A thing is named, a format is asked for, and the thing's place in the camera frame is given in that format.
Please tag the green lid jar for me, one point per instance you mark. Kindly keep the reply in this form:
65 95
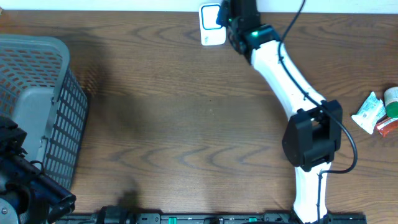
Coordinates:
391 102

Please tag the white barcode scanner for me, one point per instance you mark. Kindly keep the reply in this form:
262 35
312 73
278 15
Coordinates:
211 33

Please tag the teal wipes packet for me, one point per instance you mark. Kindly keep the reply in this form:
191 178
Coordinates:
369 113

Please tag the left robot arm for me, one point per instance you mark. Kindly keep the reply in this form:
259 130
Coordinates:
28 195

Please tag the red candy bar wrapper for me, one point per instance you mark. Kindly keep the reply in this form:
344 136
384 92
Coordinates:
385 126

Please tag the grey plastic basket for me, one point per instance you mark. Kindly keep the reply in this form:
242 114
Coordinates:
40 93

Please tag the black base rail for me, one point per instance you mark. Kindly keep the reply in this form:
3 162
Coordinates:
156 218

